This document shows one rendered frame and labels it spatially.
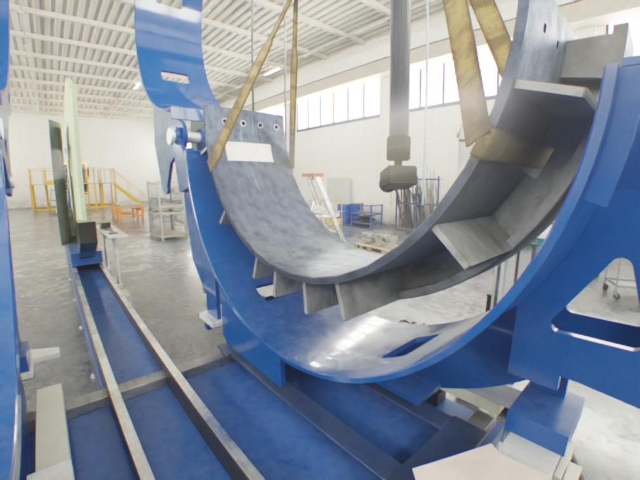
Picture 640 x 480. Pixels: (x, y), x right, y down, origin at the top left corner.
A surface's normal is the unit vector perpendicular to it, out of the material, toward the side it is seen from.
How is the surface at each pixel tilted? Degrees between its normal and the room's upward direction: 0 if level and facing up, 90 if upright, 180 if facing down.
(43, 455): 0
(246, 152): 75
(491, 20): 99
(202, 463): 0
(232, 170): 65
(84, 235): 89
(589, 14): 90
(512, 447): 0
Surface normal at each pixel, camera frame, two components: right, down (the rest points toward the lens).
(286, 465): 0.00, -0.98
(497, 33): -0.62, 0.29
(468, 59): -0.91, -0.15
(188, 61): 0.61, -0.23
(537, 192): -0.76, 0.11
